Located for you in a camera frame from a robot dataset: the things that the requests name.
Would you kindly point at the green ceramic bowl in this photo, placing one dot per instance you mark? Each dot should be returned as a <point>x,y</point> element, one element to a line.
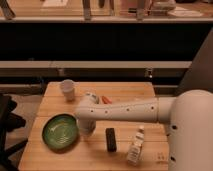
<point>60,132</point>

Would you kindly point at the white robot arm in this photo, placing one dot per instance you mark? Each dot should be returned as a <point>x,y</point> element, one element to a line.
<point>189,117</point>

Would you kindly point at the orange carrot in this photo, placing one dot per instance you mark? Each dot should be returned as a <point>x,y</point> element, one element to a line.
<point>106,100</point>

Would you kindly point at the white paper cup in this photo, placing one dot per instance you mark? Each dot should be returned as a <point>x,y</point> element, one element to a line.
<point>68,90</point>

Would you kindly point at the black rectangular remote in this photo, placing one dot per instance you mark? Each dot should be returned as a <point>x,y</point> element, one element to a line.
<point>111,140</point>

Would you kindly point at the white plastic bottle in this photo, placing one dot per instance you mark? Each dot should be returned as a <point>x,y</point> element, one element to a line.
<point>135,149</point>

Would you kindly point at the black office chair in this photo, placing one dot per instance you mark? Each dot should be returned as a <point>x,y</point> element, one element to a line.
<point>8,122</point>

